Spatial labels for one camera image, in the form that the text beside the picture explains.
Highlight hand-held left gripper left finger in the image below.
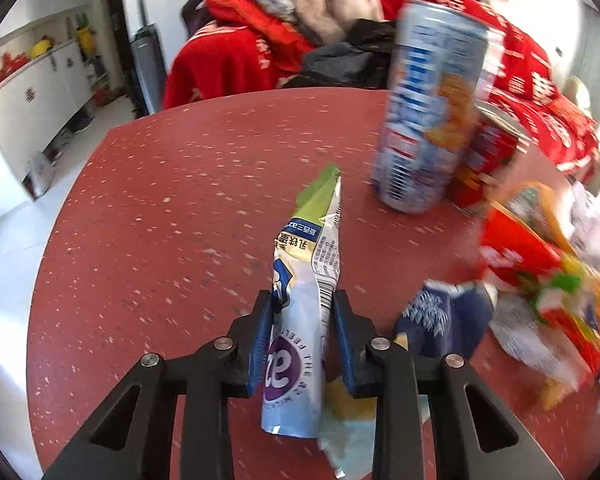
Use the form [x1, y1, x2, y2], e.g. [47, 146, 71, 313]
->
[42, 290, 273, 480]

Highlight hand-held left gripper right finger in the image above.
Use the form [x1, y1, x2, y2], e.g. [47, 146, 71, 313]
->
[331, 289, 565, 480]

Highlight white milk powder pouch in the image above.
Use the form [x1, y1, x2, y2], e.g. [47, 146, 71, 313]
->
[260, 162, 343, 438]

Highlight pale blue yellow wrapper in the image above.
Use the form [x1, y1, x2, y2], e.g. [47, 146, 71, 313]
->
[317, 377, 381, 478]

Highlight dark blue snowflake wrapper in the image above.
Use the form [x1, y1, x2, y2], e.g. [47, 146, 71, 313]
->
[394, 280, 498, 361]

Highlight white plastic wrapper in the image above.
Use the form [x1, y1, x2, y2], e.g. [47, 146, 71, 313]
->
[487, 292, 593, 391]

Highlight orange red snack wrapper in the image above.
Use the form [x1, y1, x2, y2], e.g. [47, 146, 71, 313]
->
[480, 182, 600, 386]

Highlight red drink can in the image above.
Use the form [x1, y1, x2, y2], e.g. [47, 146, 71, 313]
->
[450, 100, 530, 211]

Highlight tall blue white can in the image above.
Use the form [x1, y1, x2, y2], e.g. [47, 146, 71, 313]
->
[370, 0, 490, 215]

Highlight black clothing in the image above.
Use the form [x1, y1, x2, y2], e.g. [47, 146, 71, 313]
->
[280, 17, 398, 91]

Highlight upright vacuum cleaner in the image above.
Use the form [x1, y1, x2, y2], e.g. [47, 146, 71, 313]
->
[125, 0, 168, 116]

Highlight folded red blanket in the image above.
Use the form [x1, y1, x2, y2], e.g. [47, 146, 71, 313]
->
[205, 0, 331, 73]

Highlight white cabinet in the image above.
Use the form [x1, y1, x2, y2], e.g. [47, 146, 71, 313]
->
[0, 12, 101, 201]

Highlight sofa with red printed cover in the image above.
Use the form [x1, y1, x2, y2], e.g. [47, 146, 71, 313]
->
[162, 0, 600, 176]

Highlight pineapple toy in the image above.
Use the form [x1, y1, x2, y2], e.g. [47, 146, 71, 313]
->
[75, 14, 97, 53]

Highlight yellow round toy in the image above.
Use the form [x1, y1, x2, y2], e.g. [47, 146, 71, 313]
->
[28, 35, 56, 60]

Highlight red decoration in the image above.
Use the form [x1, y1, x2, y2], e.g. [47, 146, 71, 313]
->
[0, 50, 31, 93]

